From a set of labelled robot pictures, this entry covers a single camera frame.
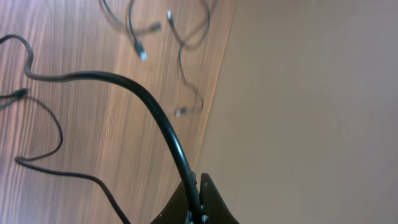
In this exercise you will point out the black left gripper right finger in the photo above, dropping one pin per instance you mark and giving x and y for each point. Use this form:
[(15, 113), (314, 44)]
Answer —
[(213, 206)]

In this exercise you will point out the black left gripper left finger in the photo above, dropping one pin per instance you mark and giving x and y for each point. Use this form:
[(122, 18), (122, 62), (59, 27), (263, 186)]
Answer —
[(176, 210)]

